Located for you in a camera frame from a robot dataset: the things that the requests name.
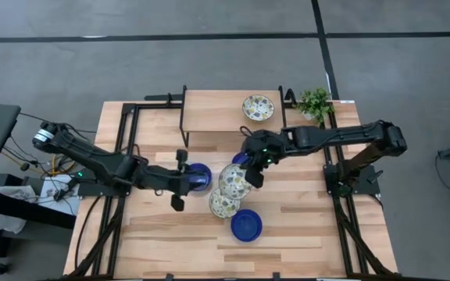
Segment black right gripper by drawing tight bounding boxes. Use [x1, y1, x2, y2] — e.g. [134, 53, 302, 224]
[240, 125, 287, 189]

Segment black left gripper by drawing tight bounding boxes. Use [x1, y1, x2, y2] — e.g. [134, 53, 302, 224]
[164, 149, 195, 212]

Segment blue plastic mini bowl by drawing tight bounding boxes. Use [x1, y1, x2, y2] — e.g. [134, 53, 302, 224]
[230, 208, 263, 243]
[187, 162, 213, 192]
[231, 151, 252, 167]

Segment yellow leaf-patterned mini bowl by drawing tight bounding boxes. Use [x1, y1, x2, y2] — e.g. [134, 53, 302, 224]
[241, 94, 276, 122]
[218, 163, 254, 201]
[208, 188, 242, 219]

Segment green potted plant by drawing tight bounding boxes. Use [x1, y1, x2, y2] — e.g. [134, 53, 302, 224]
[293, 87, 336, 126]

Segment white printed paper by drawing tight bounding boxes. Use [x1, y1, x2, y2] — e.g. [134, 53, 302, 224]
[38, 174, 80, 216]

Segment black bench beam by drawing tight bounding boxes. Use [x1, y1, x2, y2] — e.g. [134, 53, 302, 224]
[0, 187, 77, 231]

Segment white crumpled cloth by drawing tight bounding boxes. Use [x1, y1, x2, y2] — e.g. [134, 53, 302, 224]
[0, 185, 41, 235]

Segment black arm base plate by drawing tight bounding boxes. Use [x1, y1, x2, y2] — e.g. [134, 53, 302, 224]
[323, 163, 383, 197]
[77, 168, 132, 197]

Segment orange cable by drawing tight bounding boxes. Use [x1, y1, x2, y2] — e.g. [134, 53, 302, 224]
[48, 154, 73, 176]

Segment black cable bundle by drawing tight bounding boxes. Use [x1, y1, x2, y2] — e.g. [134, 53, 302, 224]
[2, 134, 54, 175]

